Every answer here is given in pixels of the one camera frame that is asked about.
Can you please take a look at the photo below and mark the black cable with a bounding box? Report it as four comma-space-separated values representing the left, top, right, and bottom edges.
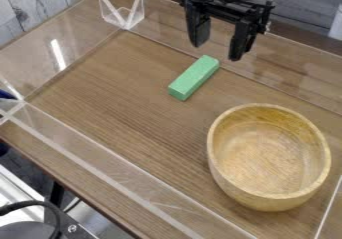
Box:
0, 200, 62, 239

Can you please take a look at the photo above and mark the green rectangular block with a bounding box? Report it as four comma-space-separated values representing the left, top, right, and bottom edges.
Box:
168, 55, 219, 101

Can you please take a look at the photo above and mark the blue object at edge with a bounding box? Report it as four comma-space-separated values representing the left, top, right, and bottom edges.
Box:
0, 89, 15, 100

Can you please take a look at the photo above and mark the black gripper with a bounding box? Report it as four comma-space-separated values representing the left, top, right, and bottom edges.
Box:
180, 0, 275, 61

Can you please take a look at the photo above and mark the clear acrylic barrier wall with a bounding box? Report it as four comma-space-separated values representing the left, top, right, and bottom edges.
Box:
0, 0, 342, 239

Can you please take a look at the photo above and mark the brown wooden bowl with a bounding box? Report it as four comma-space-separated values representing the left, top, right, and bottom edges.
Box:
205, 103, 331, 212

